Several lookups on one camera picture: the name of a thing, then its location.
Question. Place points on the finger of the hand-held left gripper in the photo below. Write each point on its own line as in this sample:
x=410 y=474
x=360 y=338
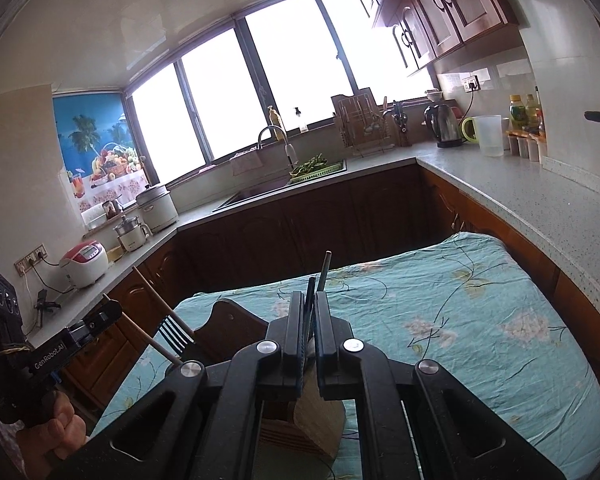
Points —
x=100 y=321

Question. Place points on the large kitchen window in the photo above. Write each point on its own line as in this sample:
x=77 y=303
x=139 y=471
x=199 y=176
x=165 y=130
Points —
x=280 y=70

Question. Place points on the person's left hand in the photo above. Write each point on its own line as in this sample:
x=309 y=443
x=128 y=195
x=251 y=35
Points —
x=55 y=432

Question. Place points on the yellow soap bottle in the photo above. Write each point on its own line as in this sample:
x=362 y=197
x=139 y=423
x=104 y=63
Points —
x=276 y=120

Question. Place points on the wooden lower cabinets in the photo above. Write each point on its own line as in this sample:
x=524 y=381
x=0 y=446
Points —
x=280 y=230

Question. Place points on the row of spice jars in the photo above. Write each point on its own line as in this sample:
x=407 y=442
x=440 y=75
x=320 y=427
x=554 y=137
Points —
x=527 y=146

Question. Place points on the wall power outlet strip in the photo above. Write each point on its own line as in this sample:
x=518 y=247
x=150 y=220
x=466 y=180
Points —
x=30 y=259

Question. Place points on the wooden upper cabinets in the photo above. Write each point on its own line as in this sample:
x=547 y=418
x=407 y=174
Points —
x=445 y=5

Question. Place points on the dark glass jar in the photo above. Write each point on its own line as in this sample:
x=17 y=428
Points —
x=111 y=209

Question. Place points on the kitchen sink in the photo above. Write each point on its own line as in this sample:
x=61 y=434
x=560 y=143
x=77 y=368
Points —
x=260 y=192

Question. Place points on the grey speckled kitchen countertop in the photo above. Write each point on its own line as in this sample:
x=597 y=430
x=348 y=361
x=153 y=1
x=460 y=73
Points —
x=530 y=195

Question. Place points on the large white cooker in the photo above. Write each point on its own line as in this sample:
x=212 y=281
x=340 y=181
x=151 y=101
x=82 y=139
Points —
x=157 y=207

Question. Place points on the white plastic container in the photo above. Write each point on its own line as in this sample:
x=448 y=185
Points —
x=94 y=217

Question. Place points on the chrome kitchen faucet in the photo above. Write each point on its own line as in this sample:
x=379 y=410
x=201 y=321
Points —
x=287 y=152

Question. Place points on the tropical fruit wall poster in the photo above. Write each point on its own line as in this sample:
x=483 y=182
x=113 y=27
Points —
x=97 y=145

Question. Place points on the steel electric kettle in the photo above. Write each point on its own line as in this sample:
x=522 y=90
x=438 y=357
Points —
x=442 y=125

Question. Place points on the small pump dispenser bottle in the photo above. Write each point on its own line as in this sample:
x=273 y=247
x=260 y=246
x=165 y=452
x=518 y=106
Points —
x=301 y=122

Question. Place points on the wooden chopstick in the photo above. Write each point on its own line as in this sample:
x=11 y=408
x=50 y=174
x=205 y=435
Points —
x=152 y=307

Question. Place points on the wooden cabinets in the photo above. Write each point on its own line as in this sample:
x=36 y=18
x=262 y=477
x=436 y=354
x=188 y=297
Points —
x=445 y=5
x=280 y=230

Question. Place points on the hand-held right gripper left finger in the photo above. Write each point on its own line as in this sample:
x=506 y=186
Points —
x=292 y=330

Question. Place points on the green basket of vegetables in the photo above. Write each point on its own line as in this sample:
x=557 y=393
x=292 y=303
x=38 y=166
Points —
x=312 y=166

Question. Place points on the metal chopstick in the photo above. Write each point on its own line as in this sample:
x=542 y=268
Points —
x=325 y=270
x=310 y=300

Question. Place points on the teal floral tablecloth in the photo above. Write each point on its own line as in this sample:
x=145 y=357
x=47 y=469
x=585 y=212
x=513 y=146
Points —
x=455 y=340

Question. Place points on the white and red rice cooker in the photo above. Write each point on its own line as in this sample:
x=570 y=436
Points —
x=82 y=265

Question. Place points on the wall socket with plug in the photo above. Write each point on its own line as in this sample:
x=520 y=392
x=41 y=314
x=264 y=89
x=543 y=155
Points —
x=470 y=83

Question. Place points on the yellow oil bottle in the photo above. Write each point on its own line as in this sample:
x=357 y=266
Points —
x=517 y=112
x=531 y=112

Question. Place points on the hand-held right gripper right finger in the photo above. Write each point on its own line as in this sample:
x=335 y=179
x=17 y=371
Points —
x=326 y=330

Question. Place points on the steel fork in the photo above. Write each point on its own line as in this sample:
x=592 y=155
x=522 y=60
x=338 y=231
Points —
x=172 y=336

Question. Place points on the wooden dish rack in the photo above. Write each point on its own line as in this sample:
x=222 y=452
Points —
x=360 y=120

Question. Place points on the knife block with knives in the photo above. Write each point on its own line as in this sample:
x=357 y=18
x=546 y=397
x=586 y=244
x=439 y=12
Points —
x=402 y=127

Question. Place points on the small black phone tripod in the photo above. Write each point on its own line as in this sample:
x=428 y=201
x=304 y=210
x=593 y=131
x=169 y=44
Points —
x=45 y=305

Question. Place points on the small white electric pot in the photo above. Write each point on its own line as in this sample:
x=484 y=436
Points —
x=130 y=235

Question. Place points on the wooden utensil holder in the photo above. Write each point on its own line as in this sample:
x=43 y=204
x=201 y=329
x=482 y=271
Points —
x=235 y=325

